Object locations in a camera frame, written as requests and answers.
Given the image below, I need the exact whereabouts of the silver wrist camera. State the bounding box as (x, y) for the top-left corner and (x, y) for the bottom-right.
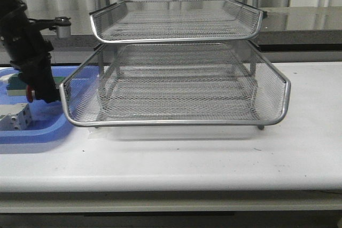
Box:
(49, 17), (71, 38)

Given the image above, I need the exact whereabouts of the grey stone counter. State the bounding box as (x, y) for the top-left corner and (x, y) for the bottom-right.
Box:
(0, 6), (342, 50)

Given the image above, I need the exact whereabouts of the white circuit breaker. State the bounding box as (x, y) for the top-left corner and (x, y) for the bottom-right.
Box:
(1, 103), (32, 131)

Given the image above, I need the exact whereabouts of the red emergency push button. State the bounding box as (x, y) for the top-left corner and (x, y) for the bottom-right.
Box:
(26, 85), (35, 103)

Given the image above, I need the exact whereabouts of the green terminal block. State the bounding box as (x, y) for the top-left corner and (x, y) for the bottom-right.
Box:
(6, 70), (65, 103)

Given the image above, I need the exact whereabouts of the blue plastic tray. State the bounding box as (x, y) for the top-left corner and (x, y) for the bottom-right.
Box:
(0, 66), (101, 145)

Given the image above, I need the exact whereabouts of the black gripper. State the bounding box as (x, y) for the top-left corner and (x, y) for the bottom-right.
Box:
(10, 53), (59, 103)

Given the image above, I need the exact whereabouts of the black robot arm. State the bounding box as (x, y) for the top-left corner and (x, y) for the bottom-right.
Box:
(1, 0), (60, 103)

